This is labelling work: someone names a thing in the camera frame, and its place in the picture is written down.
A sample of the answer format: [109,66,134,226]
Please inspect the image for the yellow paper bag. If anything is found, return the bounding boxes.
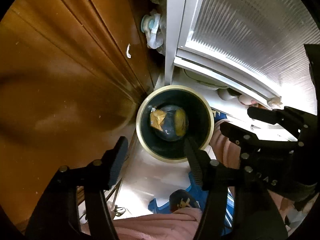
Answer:
[174,108,188,137]

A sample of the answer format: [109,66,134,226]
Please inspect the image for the blue slipper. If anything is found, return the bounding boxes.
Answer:
[148,172,234,235]

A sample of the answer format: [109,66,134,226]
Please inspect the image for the brown ceramic jar bin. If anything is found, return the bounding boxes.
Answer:
[136,85,214,163]

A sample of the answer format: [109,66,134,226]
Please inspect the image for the brown wooden cabinet door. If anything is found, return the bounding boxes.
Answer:
[1,0,159,225]

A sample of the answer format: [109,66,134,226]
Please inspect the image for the hanging clear plastic bag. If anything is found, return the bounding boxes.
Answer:
[140,10,166,55]

